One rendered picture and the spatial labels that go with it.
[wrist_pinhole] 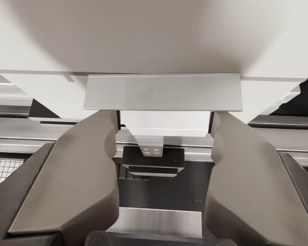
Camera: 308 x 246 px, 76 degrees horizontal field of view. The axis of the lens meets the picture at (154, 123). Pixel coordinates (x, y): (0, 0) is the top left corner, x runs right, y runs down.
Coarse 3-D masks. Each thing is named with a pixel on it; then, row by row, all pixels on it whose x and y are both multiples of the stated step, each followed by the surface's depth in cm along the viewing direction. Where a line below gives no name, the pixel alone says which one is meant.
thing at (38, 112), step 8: (32, 104) 21; (40, 104) 21; (32, 112) 20; (40, 112) 20; (48, 112) 20; (40, 120) 21; (48, 120) 21; (56, 120) 20; (64, 120) 20; (72, 120) 20; (80, 120) 20
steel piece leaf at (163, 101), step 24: (96, 96) 11; (120, 96) 11; (144, 96) 11; (168, 96) 11; (192, 96) 10; (216, 96) 10; (240, 96) 10; (144, 120) 18; (168, 120) 18; (192, 120) 18
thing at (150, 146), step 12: (144, 144) 27; (156, 144) 27; (132, 156) 38; (144, 156) 38; (156, 156) 37; (168, 156) 38; (180, 156) 38; (132, 168) 38; (144, 168) 38; (156, 168) 38; (168, 168) 38; (180, 168) 38
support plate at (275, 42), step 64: (0, 0) 7; (64, 0) 7; (128, 0) 7; (192, 0) 7; (256, 0) 7; (0, 64) 11; (64, 64) 11; (128, 64) 10; (192, 64) 10; (256, 64) 10
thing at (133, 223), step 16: (128, 208) 18; (144, 208) 18; (128, 224) 18; (144, 224) 18; (160, 224) 18; (176, 224) 18; (192, 224) 18; (112, 240) 17; (128, 240) 17; (144, 240) 17; (160, 240) 17; (176, 240) 17; (192, 240) 17
